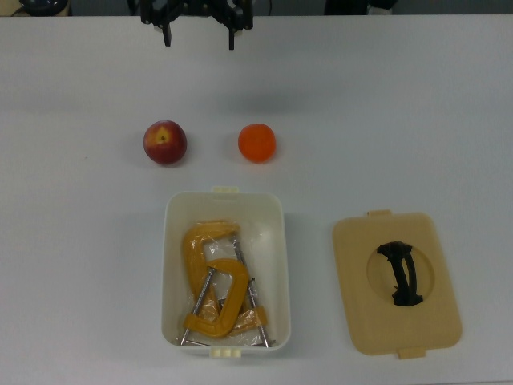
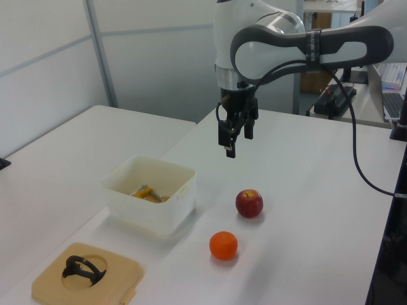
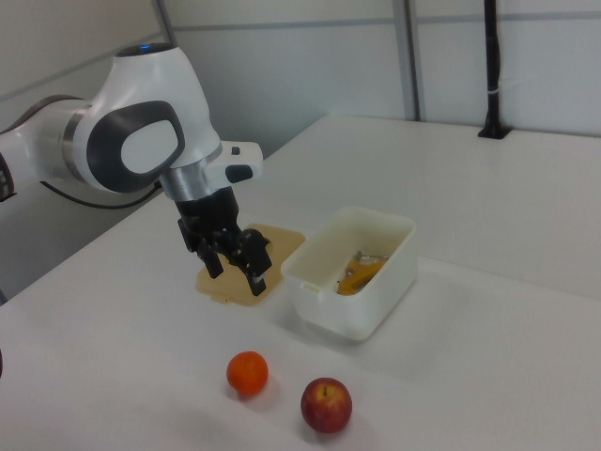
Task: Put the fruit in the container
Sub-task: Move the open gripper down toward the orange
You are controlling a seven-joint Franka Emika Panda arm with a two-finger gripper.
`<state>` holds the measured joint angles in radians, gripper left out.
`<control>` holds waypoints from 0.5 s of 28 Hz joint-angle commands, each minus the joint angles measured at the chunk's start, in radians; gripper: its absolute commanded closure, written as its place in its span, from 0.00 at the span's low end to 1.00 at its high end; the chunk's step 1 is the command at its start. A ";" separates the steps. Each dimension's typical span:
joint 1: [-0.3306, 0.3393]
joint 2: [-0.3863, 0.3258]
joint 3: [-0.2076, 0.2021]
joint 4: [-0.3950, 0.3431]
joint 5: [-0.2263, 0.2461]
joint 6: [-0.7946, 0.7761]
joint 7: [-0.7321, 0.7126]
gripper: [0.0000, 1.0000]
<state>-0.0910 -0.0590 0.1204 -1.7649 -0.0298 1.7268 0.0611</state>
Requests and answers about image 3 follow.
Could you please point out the tan plastic container lid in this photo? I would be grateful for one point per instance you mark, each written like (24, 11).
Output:
(286, 239)

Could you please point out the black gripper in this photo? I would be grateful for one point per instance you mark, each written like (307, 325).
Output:
(210, 211)

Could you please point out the red apple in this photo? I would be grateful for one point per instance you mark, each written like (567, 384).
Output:
(326, 405)

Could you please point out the white plastic container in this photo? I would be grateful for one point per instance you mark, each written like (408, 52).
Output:
(328, 310)

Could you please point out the black pole with base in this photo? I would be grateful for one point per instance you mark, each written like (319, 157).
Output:
(493, 70)

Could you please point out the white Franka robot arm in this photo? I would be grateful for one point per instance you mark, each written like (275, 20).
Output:
(150, 80)

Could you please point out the grey partition post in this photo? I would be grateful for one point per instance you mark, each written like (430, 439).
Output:
(165, 14)
(412, 61)

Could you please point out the yellow and silver tool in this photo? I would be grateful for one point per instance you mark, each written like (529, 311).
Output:
(359, 277)

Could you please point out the orange fruit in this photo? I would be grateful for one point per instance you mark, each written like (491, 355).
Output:
(247, 372)

